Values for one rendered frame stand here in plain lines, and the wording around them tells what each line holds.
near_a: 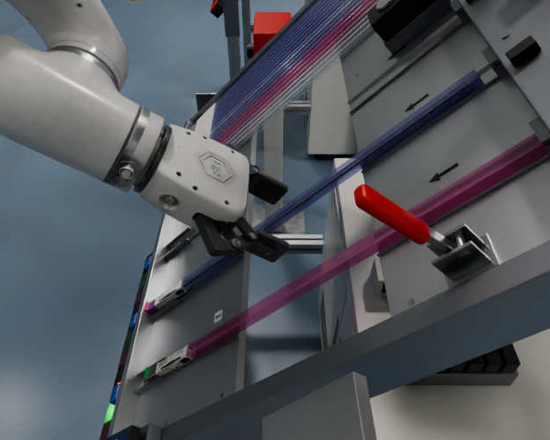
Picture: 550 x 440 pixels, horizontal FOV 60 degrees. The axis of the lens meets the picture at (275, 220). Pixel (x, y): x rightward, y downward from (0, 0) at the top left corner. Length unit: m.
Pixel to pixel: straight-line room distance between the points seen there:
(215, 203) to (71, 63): 0.18
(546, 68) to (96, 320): 1.48
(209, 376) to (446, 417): 0.37
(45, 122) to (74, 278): 1.34
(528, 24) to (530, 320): 0.20
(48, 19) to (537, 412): 0.78
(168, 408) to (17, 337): 1.17
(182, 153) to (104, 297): 1.24
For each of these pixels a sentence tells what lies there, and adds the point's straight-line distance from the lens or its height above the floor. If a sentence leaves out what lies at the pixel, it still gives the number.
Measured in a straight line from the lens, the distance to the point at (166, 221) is 0.81.
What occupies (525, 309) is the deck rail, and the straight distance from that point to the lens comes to 0.35.
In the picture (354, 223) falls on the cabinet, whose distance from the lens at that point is 0.96.
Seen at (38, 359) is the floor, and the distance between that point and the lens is 1.63.
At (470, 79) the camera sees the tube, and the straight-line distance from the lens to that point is 0.46.
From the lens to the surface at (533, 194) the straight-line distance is 0.37.
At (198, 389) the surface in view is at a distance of 0.54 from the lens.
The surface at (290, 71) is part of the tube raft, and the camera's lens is 0.78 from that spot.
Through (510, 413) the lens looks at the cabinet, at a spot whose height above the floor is 0.62.
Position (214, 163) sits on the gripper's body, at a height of 0.98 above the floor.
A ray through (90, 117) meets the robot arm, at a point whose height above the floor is 1.06.
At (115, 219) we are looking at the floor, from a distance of 1.93.
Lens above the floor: 1.29
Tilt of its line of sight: 45 degrees down
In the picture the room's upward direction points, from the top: straight up
